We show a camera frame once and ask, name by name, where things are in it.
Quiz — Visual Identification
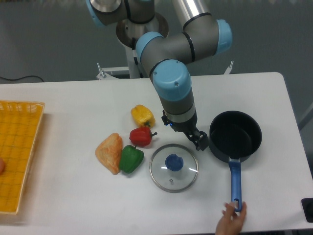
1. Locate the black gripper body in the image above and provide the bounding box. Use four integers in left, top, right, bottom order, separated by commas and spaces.
162, 110, 201, 139

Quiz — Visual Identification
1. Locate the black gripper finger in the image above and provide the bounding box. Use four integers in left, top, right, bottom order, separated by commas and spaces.
187, 136, 200, 150
198, 131, 209, 151

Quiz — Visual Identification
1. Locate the black saucepan blue handle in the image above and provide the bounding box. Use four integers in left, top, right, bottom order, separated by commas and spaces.
209, 111, 262, 212

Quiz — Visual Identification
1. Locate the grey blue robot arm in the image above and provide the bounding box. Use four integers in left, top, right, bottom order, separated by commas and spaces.
87, 0, 232, 150

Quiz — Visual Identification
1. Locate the triangle bread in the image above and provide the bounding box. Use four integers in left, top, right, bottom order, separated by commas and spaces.
95, 133, 123, 175

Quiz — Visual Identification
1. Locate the person's hand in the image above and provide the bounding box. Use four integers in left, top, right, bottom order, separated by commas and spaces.
215, 202, 247, 235

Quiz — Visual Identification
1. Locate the glass lid blue knob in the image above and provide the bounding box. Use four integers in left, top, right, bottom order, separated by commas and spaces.
149, 143, 199, 193

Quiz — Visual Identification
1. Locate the red bell pepper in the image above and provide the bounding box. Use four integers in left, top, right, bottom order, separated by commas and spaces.
129, 127, 157, 147

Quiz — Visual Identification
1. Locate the yellow bell pepper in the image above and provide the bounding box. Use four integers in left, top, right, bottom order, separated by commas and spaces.
131, 104, 156, 128

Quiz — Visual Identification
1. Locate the green bell pepper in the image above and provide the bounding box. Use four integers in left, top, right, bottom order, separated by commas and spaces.
119, 145, 144, 174

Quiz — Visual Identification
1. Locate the black object table edge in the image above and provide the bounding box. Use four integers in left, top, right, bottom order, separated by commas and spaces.
301, 198, 313, 223

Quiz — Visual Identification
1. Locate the yellow wicker basket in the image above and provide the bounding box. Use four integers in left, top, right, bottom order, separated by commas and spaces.
0, 100, 45, 214

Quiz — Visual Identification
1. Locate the black floor cable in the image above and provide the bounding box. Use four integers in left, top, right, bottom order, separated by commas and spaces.
0, 75, 45, 83

